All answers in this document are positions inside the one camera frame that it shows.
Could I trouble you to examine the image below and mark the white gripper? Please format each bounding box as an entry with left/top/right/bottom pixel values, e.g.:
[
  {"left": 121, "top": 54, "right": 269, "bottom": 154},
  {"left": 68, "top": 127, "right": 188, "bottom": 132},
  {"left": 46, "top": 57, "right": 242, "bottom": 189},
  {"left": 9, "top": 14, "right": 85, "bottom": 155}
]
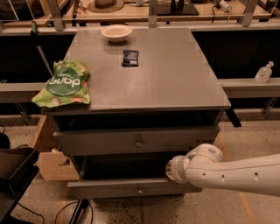
[{"left": 165, "top": 156, "right": 190, "bottom": 184}]

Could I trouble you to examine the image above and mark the grey drawer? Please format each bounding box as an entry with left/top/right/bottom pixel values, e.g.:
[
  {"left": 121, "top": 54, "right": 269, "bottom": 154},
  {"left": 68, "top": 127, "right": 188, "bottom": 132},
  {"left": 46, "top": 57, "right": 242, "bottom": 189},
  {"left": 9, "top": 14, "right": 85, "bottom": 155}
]
[
  {"left": 53, "top": 125, "right": 220, "bottom": 156},
  {"left": 68, "top": 152, "right": 201, "bottom": 200}
]

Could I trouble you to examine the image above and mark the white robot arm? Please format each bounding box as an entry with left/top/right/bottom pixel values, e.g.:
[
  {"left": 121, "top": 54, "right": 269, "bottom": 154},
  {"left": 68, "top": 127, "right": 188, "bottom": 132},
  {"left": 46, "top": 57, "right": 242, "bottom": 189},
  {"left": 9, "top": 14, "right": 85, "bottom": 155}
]
[{"left": 165, "top": 143, "right": 280, "bottom": 197}]

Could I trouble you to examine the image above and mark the grey top drawer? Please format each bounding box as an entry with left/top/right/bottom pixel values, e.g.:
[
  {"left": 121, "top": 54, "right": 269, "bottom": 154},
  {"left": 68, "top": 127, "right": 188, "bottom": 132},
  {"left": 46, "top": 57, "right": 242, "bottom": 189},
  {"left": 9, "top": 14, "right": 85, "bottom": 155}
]
[{"left": 53, "top": 125, "right": 220, "bottom": 156}]

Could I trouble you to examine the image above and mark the grey drawer cabinet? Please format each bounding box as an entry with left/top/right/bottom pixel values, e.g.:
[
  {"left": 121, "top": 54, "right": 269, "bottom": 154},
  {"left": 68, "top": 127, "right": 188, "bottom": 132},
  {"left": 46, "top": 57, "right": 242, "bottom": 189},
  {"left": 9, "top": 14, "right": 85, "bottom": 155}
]
[{"left": 40, "top": 27, "right": 232, "bottom": 200}]

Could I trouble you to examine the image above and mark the dark blue snack packet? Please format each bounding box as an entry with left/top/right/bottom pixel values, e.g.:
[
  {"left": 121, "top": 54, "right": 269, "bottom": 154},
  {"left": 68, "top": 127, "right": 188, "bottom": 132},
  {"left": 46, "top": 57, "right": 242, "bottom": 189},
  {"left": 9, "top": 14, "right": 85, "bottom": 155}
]
[{"left": 122, "top": 50, "right": 138, "bottom": 67}]

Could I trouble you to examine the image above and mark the wooden box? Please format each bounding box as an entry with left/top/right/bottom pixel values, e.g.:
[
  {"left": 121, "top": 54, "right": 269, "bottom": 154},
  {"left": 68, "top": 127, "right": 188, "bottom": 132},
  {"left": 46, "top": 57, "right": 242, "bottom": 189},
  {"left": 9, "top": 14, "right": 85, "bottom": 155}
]
[{"left": 29, "top": 115, "right": 80, "bottom": 181}]

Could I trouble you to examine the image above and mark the clear soap dispenser bottle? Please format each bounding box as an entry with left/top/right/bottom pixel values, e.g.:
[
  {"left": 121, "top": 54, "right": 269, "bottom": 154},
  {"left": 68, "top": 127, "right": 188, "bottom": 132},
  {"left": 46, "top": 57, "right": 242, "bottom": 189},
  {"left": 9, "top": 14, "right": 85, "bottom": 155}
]
[{"left": 255, "top": 61, "right": 274, "bottom": 84}]

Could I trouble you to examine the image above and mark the green snack bag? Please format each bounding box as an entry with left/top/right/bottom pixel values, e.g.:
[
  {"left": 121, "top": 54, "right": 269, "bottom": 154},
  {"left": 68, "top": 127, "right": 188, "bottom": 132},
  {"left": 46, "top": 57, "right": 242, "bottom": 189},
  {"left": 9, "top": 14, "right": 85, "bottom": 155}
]
[{"left": 31, "top": 60, "right": 90, "bottom": 108}]

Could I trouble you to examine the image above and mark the white bowl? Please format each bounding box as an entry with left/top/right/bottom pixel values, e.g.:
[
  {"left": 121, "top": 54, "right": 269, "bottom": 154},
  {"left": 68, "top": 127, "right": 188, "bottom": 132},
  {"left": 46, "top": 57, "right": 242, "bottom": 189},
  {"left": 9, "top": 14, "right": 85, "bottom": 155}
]
[{"left": 101, "top": 24, "right": 132, "bottom": 43}]

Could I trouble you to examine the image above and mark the black tray stand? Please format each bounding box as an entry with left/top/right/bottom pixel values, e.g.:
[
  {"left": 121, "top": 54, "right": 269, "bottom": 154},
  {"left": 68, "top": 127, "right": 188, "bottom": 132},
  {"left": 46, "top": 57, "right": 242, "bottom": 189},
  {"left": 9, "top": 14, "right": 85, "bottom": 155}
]
[{"left": 0, "top": 147, "right": 39, "bottom": 224}]

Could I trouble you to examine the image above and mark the black monitor base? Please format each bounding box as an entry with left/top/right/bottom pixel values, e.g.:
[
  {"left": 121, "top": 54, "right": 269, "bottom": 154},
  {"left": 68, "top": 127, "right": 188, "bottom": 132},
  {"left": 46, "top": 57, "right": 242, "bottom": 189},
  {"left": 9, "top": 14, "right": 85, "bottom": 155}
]
[{"left": 156, "top": 0, "right": 199, "bottom": 16}]

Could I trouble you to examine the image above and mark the white power adapter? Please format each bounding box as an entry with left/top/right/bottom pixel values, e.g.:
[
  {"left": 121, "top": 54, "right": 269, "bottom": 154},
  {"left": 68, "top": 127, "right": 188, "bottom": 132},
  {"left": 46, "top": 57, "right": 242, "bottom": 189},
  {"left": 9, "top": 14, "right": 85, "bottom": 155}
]
[{"left": 218, "top": 0, "right": 232, "bottom": 12}]

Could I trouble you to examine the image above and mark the tan hat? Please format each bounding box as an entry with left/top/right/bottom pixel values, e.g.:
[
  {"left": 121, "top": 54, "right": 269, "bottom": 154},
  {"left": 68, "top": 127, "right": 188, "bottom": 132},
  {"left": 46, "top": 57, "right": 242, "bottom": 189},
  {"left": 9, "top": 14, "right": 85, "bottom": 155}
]
[{"left": 87, "top": 0, "right": 124, "bottom": 13}]

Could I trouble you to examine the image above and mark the black floor cable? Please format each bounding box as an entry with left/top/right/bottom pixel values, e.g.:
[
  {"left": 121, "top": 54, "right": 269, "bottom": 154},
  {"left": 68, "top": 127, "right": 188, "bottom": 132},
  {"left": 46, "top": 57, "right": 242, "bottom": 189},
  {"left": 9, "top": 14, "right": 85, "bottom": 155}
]
[{"left": 17, "top": 199, "right": 95, "bottom": 224}]

